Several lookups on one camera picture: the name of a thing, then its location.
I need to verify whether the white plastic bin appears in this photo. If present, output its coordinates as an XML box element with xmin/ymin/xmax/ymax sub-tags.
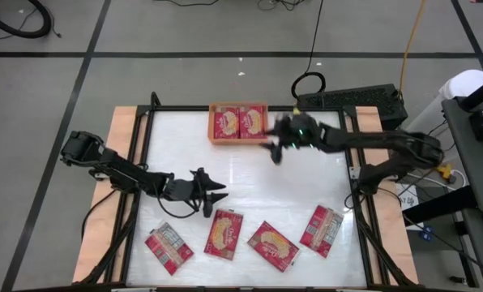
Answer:
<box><xmin>401</xmin><ymin>68</ymin><xmax>483</xmax><ymax>141</ymax></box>

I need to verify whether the black metal table frame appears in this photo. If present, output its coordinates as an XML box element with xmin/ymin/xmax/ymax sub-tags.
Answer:
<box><xmin>79</xmin><ymin>91</ymin><xmax>417</xmax><ymax>292</ymax></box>

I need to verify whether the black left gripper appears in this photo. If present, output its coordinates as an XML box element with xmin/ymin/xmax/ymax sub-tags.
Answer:
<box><xmin>163</xmin><ymin>166</ymin><xmax>229</xmax><ymax>219</ymax></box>

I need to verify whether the thin black cable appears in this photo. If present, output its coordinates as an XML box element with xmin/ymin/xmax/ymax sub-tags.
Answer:
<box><xmin>290</xmin><ymin>0</ymin><xmax>327</xmax><ymax>102</ymax></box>

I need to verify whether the yellow cable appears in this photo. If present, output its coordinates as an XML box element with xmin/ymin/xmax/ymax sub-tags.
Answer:
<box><xmin>395</xmin><ymin>0</ymin><xmax>428</xmax><ymax>101</ymax></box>

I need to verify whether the white paper sheet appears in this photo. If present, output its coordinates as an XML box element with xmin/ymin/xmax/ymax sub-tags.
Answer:
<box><xmin>395</xmin><ymin>182</ymin><xmax>420</xmax><ymax>231</ymax></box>

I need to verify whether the dark grey desk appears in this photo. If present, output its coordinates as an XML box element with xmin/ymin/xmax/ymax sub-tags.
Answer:
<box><xmin>403</xmin><ymin>97</ymin><xmax>483</xmax><ymax>292</ymax></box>

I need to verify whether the thick black hose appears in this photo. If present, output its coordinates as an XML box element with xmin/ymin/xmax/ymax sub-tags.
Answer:
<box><xmin>0</xmin><ymin>0</ymin><xmax>53</xmax><ymax>40</ymax></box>

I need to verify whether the black pole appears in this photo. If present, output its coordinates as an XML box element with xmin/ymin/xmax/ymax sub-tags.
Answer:
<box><xmin>458</xmin><ymin>71</ymin><xmax>483</xmax><ymax>113</ymax></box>

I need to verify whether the orange cardboard box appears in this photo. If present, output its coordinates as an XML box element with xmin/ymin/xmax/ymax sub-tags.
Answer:
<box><xmin>207</xmin><ymin>101</ymin><xmax>271</xmax><ymax>146</ymax></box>

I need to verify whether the red popcorn bag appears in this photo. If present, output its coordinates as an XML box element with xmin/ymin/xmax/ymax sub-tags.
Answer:
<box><xmin>143</xmin><ymin>221</ymin><xmax>195</xmax><ymax>277</ymax></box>
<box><xmin>238</xmin><ymin>105</ymin><xmax>266</xmax><ymax>140</ymax></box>
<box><xmin>298</xmin><ymin>204</ymin><xmax>344</xmax><ymax>260</ymax></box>
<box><xmin>246</xmin><ymin>220</ymin><xmax>301</xmax><ymax>273</ymax></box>
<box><xmin>212</xmin><ymin>105</ymin><xmax>242</xmax><ymax>140</ymax></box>
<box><xmin>203</xmin><ymin>208</ymin><xmax>245</xmax><ymax>261</ymax></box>

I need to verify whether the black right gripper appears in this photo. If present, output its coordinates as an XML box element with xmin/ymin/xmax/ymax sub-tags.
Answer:
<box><xmin>263</xmin><ymin>112</ymin><xmax>322</xmax><ymax>165</ymax></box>

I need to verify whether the black computer case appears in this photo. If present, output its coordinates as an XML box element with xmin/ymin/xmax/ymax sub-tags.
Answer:
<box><xmin>297</xmin><ymin>84</ymin><xmax>409</xmax><ymax>131</ymax></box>

